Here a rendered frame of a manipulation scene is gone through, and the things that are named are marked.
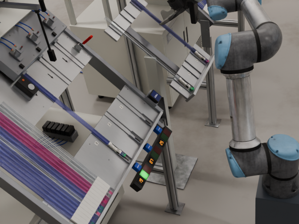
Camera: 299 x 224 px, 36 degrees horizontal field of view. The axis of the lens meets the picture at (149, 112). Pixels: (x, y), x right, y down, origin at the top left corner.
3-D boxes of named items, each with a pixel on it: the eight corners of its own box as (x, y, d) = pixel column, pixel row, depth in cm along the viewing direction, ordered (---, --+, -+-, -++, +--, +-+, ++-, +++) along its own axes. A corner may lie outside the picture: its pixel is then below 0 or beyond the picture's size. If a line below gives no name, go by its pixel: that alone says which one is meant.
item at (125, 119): (155, 115, 200) (159, 112, 198) (82, 238, 156) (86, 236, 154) (122, 87, 197) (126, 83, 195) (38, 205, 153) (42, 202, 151)
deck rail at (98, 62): (155, 116, 204) (163, 110, 199) (154, 119, 203) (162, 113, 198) (29, 8, 191) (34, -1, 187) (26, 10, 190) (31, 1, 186)
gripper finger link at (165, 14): (152, 16, 208) (168, 3, 207) (160, 26, 210) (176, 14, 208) (153, 17, 205) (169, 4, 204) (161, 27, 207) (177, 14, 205)
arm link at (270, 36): (294, 33, 151) (257, -19, 190) (261, 38, 151) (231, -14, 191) (293, 63, 157) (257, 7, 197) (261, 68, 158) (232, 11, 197)
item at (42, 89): (124, 155, 179) (126, 154, 178) (123, 158, 178) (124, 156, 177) (21, 70, 170) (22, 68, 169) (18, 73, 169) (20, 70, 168)
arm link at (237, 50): (272, 179, 167) (259, 30, 152) (232, 185, 168) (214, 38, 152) (264, 166, 179) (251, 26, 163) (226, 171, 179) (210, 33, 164)
